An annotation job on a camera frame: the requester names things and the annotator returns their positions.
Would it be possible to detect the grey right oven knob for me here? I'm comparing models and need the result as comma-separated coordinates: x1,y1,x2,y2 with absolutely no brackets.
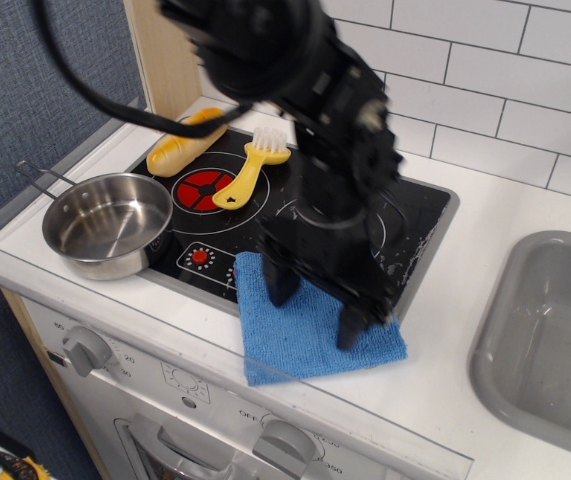
252,420,317,479

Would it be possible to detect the grey left oven knob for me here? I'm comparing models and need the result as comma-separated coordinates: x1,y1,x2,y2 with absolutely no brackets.
62,326,112,378

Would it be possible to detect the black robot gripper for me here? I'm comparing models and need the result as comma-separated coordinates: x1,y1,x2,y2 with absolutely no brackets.
258,205,398,349

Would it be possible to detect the wooden side post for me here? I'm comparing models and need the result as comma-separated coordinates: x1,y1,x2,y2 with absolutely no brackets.
123,0,201,120

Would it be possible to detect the black toy stove top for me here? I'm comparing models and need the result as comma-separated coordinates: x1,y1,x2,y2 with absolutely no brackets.
152,130,459,316

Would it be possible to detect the yellow toy bread loaf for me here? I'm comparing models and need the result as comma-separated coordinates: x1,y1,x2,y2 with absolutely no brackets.
146,124,228,178

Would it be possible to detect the grey oven knob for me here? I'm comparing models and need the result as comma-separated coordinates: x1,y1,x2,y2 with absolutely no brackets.
252,420,317,479
62,326,112,378

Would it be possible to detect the yellow dish brush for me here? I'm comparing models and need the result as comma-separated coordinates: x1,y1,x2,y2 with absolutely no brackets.
212,127,291,210

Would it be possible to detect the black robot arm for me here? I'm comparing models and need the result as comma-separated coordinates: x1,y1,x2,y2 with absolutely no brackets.
159,1,402,350

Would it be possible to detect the blue microfiber cloth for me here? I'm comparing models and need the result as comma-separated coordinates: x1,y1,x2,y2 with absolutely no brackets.
234,252,407,386

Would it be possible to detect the grey sink basin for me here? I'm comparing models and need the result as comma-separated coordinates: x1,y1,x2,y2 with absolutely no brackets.
470,231,571,452

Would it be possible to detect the yellow object at corner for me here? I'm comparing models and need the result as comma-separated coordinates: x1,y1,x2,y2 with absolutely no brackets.
18,457,51,480

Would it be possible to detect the stainless steel pot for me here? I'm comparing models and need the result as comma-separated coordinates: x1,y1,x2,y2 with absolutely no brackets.
15,161,173,280

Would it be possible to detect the white toy oven front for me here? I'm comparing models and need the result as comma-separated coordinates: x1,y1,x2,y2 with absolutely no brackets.
19,297,346,480

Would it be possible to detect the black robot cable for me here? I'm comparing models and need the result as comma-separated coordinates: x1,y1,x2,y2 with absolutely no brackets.
32,0,256,139

